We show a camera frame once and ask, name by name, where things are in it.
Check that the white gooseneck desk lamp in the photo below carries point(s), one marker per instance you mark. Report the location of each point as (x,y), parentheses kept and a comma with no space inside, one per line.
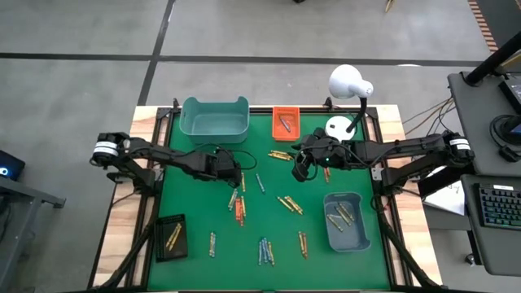
(346,81)

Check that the orange mesh basket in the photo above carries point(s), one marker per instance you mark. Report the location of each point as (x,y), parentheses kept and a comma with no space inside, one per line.
(286,138)

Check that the orange crayon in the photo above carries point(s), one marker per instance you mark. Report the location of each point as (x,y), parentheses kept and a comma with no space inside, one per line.
(305,246)

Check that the green felt mat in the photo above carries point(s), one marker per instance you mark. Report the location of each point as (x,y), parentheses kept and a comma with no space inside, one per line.
(228,272)

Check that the black screen device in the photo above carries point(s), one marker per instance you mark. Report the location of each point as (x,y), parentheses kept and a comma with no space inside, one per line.
(513,95)

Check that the blue-violet crayon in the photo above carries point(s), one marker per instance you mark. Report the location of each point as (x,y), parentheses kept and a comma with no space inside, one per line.
(259,183)

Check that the black plastic tray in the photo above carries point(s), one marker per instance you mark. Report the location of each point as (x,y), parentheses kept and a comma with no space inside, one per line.
(163,244)

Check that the black headphones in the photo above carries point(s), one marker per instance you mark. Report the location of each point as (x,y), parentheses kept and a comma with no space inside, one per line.
(494,132)

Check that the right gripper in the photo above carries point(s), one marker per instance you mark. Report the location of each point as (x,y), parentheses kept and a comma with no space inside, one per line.
(325,152)

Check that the black box with blue light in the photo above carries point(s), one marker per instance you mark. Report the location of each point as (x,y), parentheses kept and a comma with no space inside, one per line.
(14,163)

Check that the grey keyboard shelf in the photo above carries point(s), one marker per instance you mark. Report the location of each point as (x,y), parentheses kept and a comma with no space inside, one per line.
(500,252)

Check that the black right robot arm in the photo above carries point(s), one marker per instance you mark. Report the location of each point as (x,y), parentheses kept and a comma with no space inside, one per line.
(407,148)

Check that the large teal plastic bin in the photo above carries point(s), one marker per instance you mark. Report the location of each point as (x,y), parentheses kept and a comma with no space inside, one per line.
(214,124)

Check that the grey side table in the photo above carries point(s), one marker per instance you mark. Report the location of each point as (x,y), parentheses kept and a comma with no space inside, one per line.
(40,197)

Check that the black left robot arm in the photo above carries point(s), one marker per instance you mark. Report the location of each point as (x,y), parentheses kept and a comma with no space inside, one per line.
(163,154)

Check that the grey desk top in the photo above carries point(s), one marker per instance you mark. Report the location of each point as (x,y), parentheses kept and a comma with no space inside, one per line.
(476,118)

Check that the small blue-grey plastic bin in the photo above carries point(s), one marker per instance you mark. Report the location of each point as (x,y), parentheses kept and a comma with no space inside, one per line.
(350,240)

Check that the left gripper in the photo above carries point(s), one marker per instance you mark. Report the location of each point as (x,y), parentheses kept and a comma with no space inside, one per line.
(211,167)

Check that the black aluminium table frame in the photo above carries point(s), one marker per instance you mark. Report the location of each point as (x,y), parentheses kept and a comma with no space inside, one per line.
(260,109)

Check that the silver mounting bracket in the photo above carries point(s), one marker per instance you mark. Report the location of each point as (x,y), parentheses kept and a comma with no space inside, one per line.
(376,174)

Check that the wooden stick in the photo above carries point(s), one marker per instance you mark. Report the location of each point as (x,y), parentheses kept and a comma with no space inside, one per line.
(389,5)

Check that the black pole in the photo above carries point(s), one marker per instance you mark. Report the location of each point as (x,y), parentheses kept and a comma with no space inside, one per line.
(492,61)

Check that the black support bar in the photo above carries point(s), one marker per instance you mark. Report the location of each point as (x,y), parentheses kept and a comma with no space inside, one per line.
(439,181)

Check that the desk caster wheel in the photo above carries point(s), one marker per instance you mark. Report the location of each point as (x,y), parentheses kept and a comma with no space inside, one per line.
(471,259)

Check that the backlit black keyboard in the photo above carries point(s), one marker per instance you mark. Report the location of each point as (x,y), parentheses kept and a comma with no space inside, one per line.
(500,207)

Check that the black floor mat orange stripes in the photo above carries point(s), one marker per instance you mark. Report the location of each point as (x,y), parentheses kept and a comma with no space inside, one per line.
(504,16)

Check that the grey-blue crayon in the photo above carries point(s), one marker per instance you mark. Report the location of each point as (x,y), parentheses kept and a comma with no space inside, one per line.
(285,123)

